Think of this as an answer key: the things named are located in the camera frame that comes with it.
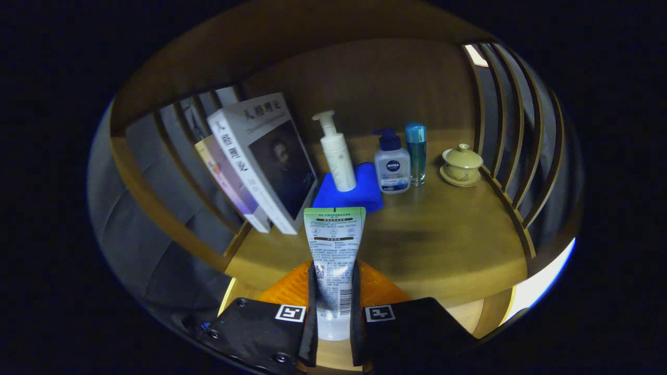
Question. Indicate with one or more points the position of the beige saucer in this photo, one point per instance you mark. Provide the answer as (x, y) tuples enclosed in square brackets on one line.
[(458, 182)]

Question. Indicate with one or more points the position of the purple book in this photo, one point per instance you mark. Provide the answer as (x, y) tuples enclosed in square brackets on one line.
[(229, 182)]

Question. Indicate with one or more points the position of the slim teal bottle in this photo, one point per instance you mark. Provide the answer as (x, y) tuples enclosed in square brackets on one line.
[(416, 156)]

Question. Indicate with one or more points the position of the white book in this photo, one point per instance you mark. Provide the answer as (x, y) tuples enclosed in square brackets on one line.
[(250, 156)]

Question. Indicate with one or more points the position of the white table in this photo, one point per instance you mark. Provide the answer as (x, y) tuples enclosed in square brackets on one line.
[(542, 284)]

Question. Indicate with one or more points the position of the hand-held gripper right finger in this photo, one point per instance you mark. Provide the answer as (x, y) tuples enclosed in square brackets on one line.
[(356, 338)]

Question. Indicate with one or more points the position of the wooden cabinet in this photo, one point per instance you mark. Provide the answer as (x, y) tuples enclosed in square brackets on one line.
[(375, 78)]

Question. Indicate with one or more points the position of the white tube green label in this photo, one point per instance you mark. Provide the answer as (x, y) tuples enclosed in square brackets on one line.
[(334, 245)]

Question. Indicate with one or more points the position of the wooden countertop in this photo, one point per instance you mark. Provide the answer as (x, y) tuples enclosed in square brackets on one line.
[(427, 239)]

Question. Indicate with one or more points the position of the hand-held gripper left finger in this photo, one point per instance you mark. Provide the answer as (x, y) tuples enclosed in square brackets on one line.
[(310, 338)]

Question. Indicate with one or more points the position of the clear bottle dark blue pump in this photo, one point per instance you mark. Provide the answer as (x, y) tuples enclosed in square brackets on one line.
[(392, 166)]

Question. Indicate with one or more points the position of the beige lidded tea cup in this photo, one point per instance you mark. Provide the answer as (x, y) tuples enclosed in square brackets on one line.
[(461, 159)]

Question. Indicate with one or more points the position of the white pump bottle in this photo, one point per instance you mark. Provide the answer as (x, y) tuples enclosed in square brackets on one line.
[(341, 161)]

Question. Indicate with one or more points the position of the blue folded cloth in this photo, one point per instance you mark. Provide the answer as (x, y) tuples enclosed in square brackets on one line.
[(365, 195)]

